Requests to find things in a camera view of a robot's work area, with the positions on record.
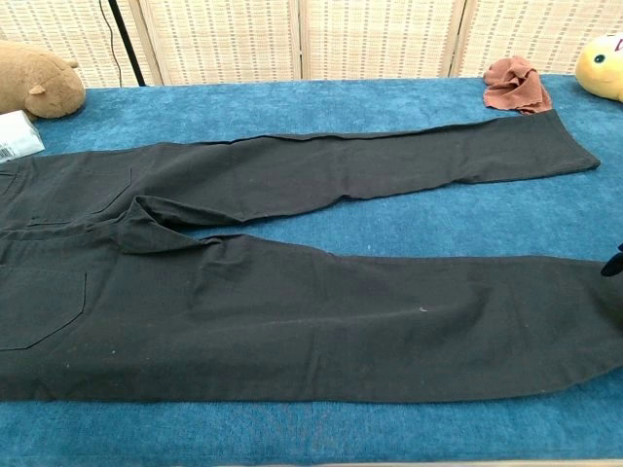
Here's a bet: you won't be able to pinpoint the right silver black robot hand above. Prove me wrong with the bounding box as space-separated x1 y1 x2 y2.
599 242 623 279

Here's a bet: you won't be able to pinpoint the black trousers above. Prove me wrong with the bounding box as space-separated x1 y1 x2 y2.
0 107 623 404

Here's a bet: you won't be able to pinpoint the brown capybara plush toy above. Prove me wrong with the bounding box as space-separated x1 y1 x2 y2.
0 39 87 122

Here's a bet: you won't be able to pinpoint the rust brown cloth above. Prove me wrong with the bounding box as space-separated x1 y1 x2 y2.
481 55 554 117

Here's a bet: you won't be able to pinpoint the thin black hanging cable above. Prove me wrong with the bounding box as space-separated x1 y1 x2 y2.
98 0 123 88

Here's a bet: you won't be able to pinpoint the black tripod stand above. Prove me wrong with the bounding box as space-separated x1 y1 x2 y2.
107 0 146 88

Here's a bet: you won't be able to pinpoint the yellow duck plush toy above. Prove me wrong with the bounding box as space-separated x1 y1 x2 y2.
574 32 623 103

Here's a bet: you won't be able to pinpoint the bamboo folding screen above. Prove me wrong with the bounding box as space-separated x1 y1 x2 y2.
0 0 623 89

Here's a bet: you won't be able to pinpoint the blue table mat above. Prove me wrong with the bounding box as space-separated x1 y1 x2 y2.
0 72 623 463

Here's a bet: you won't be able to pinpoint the tissue multipack in plastic wrap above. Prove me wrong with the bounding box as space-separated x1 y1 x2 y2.
0 110 47 164

